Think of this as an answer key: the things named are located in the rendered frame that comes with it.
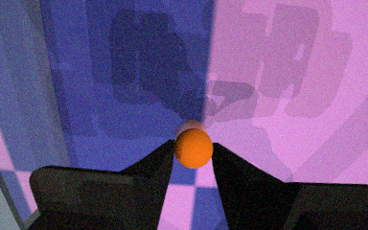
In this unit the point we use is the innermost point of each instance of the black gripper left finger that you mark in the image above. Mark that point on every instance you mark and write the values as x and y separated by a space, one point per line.
135 195

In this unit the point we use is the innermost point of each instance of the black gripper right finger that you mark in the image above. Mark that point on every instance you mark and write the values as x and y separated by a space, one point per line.
255 200

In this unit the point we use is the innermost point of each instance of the low clear corner walls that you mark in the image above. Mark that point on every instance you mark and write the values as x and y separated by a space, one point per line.
31 135

